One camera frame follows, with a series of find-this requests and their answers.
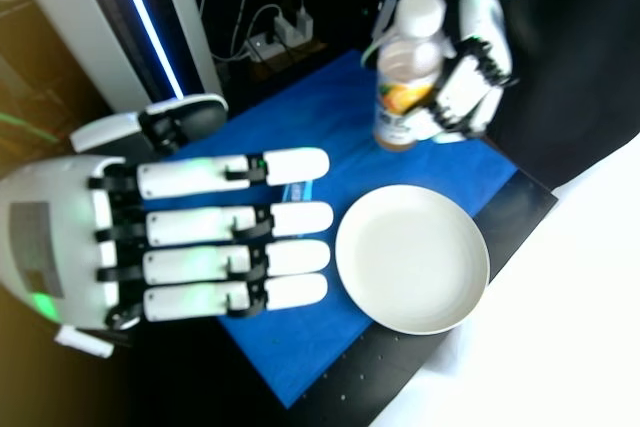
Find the thick green cable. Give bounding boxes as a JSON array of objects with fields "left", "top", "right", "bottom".
[{"left": 0, "top": 114, "right": 59, "bottom": 146}]

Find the white power strip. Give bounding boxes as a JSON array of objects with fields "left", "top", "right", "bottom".
[{"left": 272, "top": 6, "right": 316, "bottom": 46}]

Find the clear juice bottle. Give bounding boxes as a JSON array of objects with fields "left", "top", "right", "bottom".
[{"left": 373, "top": 0, "right": 449, "bottom": 152}]

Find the black curtain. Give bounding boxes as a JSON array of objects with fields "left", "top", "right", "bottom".
[{"left": 487, "top": 0, "right": 640, "bottom": 183}]

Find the white round plate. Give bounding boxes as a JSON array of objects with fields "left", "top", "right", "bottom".
[{"left": 334, "top": 184, "right": 491, "bottom": 336}]

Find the blue table cloth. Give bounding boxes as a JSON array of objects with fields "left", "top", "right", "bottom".
[{"left": 164, "top": 49, "right": 519, "bottom": 409}]

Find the white tower with light strip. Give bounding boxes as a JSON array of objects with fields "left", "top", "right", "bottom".
[{"left": 14, "top": 0, "right": 224, "bottom": 114}]

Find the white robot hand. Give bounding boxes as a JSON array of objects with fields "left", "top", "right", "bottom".
[
  {"left": 429, "top": 0, "right": 519, "bottom": 144},
  {"left": 0, "top": 93, "right": 335, "bottom": 334}
]

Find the white power adapter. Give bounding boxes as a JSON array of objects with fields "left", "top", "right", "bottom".
[{"left": 247, "top": 31, "right": 286, "bottom": 63}]

